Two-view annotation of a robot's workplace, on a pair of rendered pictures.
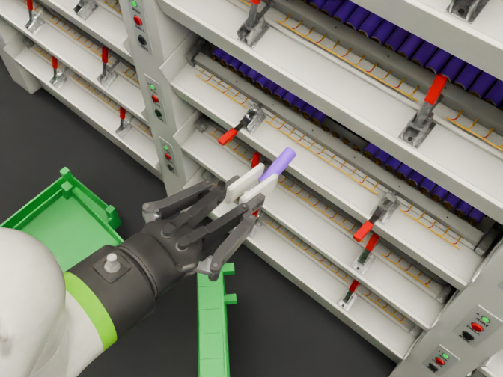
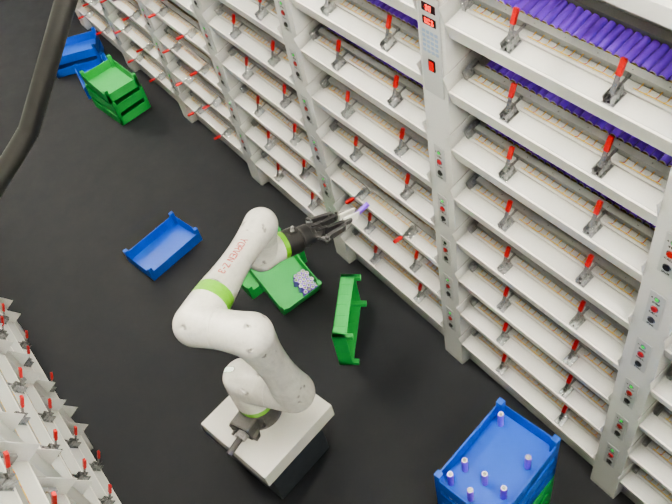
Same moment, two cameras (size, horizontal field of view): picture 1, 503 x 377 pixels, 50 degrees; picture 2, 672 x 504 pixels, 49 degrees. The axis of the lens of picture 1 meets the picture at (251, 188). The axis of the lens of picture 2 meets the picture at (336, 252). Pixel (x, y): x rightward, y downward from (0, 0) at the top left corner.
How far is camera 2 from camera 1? 182 cm
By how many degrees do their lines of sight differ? 15
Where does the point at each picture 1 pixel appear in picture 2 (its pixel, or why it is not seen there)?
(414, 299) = (436, 284)
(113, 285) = (291, 235)
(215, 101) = (348, 185)
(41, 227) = not seen: hidden behind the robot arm
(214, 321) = (345, 299)
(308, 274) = (401, 284)
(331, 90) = (380, 179)
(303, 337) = (401, 326)
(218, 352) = (345, 313)
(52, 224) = not seen: hidden behind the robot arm
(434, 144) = (412, 199)
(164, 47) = (326, 160)
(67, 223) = not seen: hidden behind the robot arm
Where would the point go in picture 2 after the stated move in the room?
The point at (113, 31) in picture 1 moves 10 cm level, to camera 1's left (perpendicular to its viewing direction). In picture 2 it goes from (307, 152) to (283, 151)
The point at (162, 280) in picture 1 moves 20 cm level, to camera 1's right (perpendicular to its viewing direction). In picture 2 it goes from (308, 238) to (368, 241)
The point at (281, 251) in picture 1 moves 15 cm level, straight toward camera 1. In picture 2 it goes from (389, 272) to (379, 302)
